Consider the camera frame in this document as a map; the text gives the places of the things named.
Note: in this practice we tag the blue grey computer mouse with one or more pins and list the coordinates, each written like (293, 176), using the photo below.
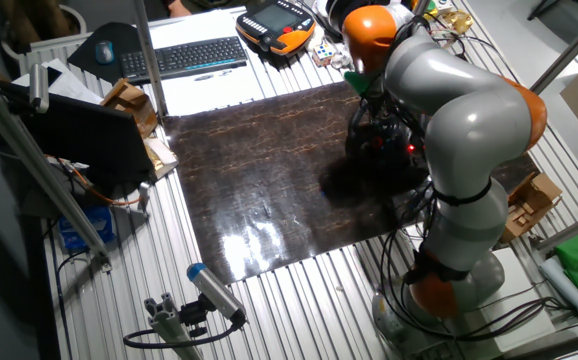
(104, 52)

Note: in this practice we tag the white paper sheet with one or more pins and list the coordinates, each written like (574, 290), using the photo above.
(209, 95)

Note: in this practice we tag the white flat panel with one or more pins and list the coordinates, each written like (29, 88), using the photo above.
(529, 265)

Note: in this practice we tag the white gold packet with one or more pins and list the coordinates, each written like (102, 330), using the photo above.
(161, 152)

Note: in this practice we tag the golden shiny object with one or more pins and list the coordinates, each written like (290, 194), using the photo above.
(456, 21)

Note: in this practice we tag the upright aluminium profile post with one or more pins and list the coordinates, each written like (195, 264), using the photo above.
(150, 60)

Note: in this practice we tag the dark brown marble mat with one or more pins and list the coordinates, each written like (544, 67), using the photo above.
(249, 175)

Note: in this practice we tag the tall aluminium frame post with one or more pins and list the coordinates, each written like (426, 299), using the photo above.
(569, 54)

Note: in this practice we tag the clear plastic wrapper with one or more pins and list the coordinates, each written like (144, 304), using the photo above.
(340, 60)

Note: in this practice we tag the silver camera with blue cap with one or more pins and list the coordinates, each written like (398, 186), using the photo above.
(214, 290)

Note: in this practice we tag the plain silver camera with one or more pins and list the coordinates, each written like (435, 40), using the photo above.
(39, 87)

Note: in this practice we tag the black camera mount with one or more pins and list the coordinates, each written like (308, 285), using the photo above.
(194, 315)

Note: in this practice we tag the black flat monitor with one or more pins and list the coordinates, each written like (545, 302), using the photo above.
(84, 135)

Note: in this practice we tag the pale rolled sheet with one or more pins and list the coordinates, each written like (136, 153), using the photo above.
(566, 287)

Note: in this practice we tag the person bare hand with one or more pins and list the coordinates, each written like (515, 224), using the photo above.
(179, 8)

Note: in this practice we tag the black computer keyboard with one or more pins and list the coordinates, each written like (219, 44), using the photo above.
(184, 57)

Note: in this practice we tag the white paper stack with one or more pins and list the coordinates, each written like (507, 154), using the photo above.
(69, 85)

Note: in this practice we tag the white round bin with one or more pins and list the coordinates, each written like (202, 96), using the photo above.
(83, 22)

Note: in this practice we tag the brown cardboard box with flaps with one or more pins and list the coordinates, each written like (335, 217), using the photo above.
(131, 102)

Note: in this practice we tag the black racing steering wheel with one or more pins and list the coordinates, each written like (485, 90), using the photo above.
(369, 150)

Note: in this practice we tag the blue packet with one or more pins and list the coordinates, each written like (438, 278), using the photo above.
(86, 230)

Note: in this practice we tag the colourful puzzle cube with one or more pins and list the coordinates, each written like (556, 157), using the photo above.
(324, 52)

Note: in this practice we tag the long slanted aluminium beam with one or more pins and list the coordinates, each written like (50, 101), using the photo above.
(36, 162)

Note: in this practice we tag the short aluminium profile stub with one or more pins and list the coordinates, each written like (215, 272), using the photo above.
(169, 330)

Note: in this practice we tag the black mouse pad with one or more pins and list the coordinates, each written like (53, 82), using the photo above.
(119, 42)

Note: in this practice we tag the silver orange robot arm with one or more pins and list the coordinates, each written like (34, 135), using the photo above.
(469, 125)

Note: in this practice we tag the orange black teach pendant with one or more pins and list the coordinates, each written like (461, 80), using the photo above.
(274, 20)

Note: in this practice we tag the open brown cardboard box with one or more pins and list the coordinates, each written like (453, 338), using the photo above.
(529, 205)

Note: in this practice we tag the low aluminium frame beam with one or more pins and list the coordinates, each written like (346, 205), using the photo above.
(574, 229)

